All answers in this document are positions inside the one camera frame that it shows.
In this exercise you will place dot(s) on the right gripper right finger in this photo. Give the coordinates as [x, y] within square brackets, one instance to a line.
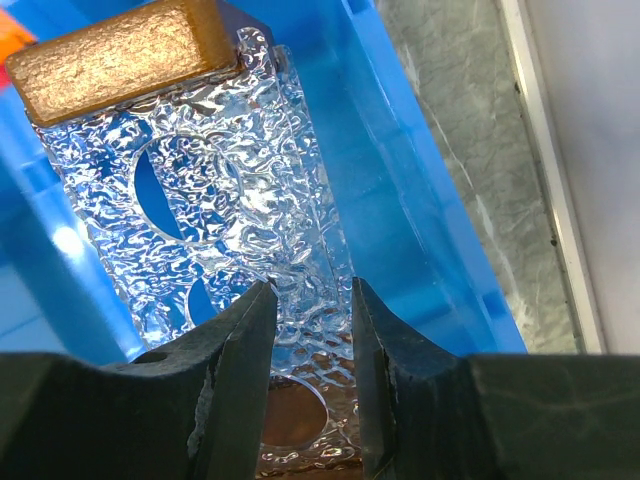
[425, 413]

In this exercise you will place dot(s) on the clear acrylic holder brown ends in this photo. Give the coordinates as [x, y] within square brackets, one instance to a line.
[188, 153]

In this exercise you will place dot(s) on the blue four-compartment bin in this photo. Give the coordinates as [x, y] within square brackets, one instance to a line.
[406, 228]

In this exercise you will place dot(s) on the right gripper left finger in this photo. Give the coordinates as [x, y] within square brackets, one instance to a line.
[192, 408]

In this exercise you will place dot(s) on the aluminium frame rail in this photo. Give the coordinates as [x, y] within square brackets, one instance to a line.
[538, 119]

